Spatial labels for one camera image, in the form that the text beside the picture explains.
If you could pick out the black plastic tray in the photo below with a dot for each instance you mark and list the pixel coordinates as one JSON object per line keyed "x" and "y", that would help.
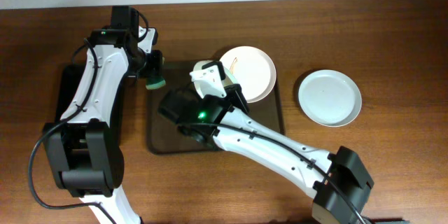
{"x": 71, "y": 77}

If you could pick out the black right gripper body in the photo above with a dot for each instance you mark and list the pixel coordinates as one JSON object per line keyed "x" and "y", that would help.
{"x": 231, "y": 95}

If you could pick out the green scrubbing sponge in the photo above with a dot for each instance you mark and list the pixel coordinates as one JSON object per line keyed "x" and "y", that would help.
{"x": 154, "y": 77}

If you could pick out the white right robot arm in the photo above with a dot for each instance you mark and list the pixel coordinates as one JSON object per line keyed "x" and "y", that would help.
{"x": 338, "y": 183}

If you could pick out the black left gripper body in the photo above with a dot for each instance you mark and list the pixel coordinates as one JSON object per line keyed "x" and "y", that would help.
{"x": 155, "y": 65}

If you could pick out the brown serving tray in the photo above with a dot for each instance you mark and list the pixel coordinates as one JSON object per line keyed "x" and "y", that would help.
{"x": 163, "y": 138}

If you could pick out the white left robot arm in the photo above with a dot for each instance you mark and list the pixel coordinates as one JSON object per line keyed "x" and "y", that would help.
{"x": 83, "y": 147}

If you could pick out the white plate top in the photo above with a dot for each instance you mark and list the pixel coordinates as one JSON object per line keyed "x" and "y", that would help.
{"x": 253, "y": 69}

